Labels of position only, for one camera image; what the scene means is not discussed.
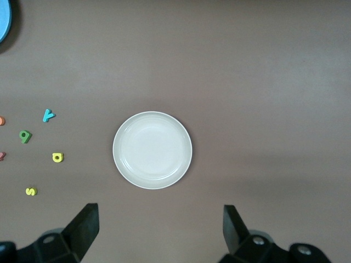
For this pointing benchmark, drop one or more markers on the teal letter y block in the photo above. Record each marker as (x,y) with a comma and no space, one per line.
(48,115)

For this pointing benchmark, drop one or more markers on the orange letter e block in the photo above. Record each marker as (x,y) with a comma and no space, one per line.
(1,121)

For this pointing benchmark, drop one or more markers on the green letter g block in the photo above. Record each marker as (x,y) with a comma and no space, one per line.
(25,140)

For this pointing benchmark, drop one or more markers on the pink letter f block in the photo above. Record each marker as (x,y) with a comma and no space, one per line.
(2,156)

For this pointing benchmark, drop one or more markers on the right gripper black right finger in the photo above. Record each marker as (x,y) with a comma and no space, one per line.
(235,235)

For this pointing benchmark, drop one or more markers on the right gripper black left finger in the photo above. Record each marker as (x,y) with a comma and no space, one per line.
(79,233)

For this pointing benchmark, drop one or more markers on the blue round plate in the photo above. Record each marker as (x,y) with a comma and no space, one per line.
(3,19)

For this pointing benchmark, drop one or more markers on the yellow letter a block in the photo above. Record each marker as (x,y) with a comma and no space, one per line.
(61,157)

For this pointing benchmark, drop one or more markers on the yellow letter s block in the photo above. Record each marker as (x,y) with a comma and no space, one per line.
(31,191)

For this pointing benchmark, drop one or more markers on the beige round plate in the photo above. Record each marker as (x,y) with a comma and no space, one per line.
(152,150)

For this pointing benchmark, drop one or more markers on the brown table cover mat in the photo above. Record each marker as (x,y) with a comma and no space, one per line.
(233,68)

